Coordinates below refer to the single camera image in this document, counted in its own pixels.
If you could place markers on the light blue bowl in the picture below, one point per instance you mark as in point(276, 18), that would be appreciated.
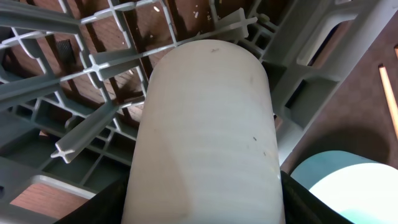
point(357, 188)

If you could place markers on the grey dishwasher rack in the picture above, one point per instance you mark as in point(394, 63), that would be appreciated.
point(75, 75)

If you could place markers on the upper wooden chopstick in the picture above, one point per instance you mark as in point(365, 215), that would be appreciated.
point(389, 94)

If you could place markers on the dark brown serving tray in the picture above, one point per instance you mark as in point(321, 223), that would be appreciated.
point(357, 119)

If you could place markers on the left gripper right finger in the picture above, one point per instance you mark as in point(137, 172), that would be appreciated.
point(302, 207)

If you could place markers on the white cup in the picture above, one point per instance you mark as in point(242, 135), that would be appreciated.
point(206, 150)

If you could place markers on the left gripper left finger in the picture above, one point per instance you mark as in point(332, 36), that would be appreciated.
point(106, 207)

